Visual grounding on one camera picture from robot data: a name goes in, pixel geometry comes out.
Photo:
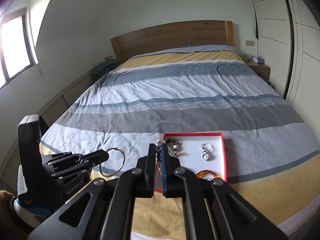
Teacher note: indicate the white wardrobe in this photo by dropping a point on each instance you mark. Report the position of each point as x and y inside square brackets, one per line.
[288, 40]

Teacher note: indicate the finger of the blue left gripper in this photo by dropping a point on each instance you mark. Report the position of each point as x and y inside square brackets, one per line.
[78, 171]

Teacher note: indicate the striped bed duvet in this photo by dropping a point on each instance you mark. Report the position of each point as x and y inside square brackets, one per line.
[272, 155]

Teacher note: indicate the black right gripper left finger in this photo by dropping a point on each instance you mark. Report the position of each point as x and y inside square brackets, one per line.
[104, 208]

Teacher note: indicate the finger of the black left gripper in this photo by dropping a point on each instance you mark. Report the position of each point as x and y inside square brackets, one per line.
[70, 159]

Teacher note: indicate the amber orange bangle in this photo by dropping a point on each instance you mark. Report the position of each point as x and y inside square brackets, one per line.
[207, 175]

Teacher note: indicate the dark clothes pile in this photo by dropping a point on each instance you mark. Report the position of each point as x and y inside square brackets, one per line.
[103, 68]

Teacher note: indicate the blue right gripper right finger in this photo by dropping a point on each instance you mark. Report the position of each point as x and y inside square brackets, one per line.
[212, 209]

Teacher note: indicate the white gloved left hand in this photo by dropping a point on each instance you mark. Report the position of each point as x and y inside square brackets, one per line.
[33, 215]

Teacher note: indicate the wooden headboard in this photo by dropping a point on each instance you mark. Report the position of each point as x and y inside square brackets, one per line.
[172, 35]

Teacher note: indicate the red jewelry box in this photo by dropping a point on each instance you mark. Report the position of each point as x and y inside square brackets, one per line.
[200, 151]

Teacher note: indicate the purple tissue box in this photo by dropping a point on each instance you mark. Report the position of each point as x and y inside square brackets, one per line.
[258, 59]

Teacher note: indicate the window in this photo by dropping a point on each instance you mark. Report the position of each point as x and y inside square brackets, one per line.
[17, 46]

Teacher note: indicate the wooden nightstand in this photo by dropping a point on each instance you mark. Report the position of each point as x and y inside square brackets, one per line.
[260, 69]

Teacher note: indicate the wall socket plate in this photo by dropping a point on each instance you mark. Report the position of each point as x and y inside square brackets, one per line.
[250, 43]

